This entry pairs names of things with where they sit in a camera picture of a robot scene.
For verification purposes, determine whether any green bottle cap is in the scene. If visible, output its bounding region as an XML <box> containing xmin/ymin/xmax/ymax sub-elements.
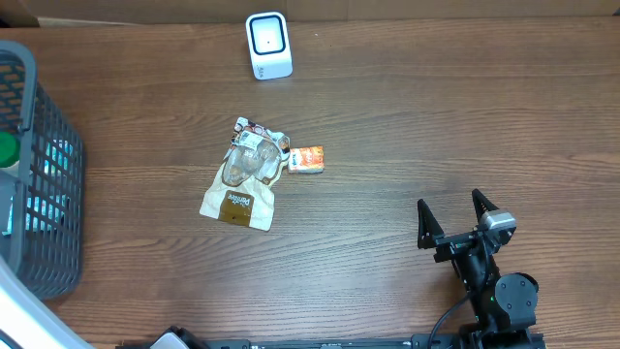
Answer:
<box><xmin>0</xmin><ymin>132</ymin><xmax>20</xmax><ymax>168</ymax></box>

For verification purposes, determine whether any beige dried mushroom bag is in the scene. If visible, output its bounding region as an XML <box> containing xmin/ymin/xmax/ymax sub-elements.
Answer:
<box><xmin>200</xmin><ymin>117</ymin><xmax>291</xmax><ymax>232</ymax></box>

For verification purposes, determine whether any grey plastic shopping basket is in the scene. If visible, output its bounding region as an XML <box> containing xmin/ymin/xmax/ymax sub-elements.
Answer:
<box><xmin>1</xmin><ymin>41</ymin><xmax>86</xmax><ymax>300</ymax></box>

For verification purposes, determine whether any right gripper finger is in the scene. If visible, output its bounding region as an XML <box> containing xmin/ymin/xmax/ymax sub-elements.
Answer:
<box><xmin>472</xmin><ymin>189</ymin><xmax>498</xmax><ymax>223</ymax></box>
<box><xmin>418</xmin><ymin>199</ymin><xmax>445</xmax><ymax>240</ymax></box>

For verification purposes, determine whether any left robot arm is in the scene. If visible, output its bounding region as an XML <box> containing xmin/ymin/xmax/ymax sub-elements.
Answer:
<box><xmin>1</xmin><ymin>259</ymin><xmax>95</xmax><ymax>349</ymax></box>

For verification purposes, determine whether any teal snack packet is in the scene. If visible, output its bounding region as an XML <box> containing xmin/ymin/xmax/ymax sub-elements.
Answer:
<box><xmin>1</xmin><ymin>140</ymin><xmax>74</xmax><ymax>229</ymax></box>

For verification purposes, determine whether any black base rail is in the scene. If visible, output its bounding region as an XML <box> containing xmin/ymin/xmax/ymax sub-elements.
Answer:
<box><xmin>115</xmin><ymin>334</ymin><xmax>547</xmax><ymax>349</ymax></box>

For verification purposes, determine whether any orange tissue pack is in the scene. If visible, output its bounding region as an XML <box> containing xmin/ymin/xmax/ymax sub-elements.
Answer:
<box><xmin>288</xmin><ymin>146</ymin><xmax>325</xmax><ymax>175</ymax></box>

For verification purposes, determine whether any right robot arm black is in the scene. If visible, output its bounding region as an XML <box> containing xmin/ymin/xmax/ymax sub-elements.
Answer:
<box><xmin>411</xmin><ymin>189</ymin><xmax>545</xmax><ymax>349</ymax></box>

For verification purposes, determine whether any white barcode scanner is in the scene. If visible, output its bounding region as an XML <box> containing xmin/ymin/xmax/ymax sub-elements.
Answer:
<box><xmin>245</xmin><ymin>12</ymin><xmax>293</xmax><ymax>80</ymax></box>

